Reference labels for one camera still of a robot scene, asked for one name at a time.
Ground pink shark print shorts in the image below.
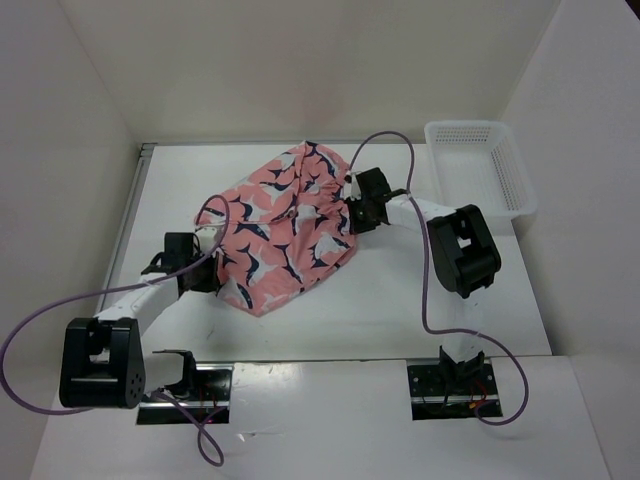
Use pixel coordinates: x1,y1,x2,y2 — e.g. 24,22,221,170
195,141,357,317

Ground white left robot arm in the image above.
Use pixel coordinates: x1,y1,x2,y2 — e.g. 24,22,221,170
59,227,224,410

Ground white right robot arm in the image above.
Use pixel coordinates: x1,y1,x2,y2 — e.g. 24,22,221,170
345,168,502,393

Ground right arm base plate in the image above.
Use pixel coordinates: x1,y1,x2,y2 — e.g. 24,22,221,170
406,359,503,421

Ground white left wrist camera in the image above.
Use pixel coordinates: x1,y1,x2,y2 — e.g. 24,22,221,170
195,225,224,253

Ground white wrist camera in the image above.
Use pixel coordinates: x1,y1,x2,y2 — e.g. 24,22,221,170
342,172,361,200
195,225,224,253

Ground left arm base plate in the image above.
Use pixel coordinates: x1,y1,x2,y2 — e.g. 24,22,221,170
136,363,234,426

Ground white plastic basket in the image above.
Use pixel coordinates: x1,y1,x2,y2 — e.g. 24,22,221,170
424,120,538,220

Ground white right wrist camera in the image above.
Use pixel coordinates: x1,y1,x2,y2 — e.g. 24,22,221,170
342,172,361,200

